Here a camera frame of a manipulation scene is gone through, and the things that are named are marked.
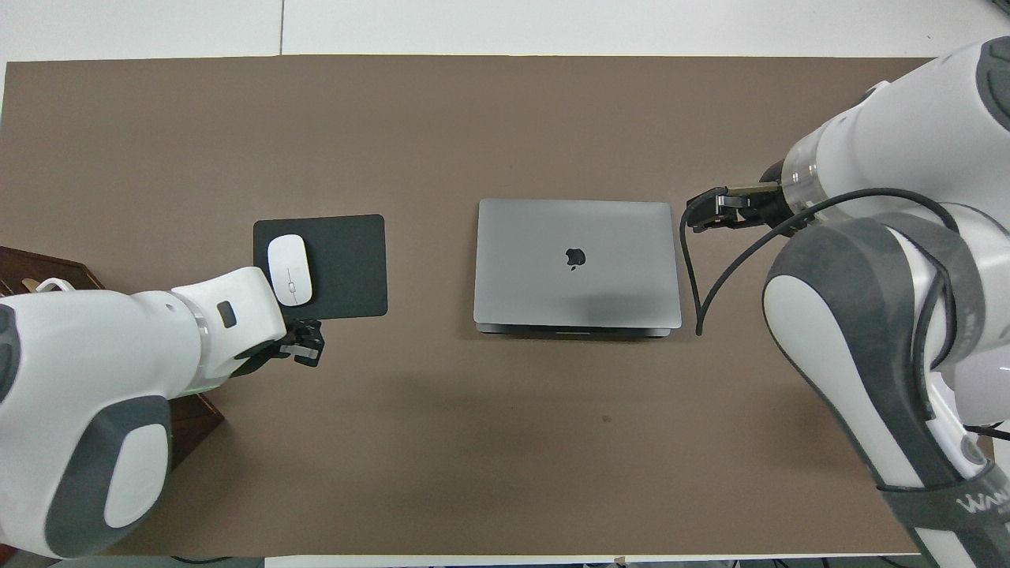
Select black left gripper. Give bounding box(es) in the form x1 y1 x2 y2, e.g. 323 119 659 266
231 317 327 379

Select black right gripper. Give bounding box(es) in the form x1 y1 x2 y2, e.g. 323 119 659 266
685 160 798 232

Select grey aluminium laptop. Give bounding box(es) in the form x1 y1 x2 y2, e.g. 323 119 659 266
473 198 683 339

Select white computer mouse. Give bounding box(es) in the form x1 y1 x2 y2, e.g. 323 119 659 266
267 234 313 308

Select black mouse pad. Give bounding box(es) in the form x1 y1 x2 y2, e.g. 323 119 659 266
252 214 388 323

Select brown table mat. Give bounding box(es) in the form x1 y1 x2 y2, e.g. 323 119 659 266
0 55 948 558

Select dark wooden box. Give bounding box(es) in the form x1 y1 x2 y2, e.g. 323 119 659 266
0 245 225 468

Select white desk lamp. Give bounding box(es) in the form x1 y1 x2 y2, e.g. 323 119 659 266
951 347 1010 443

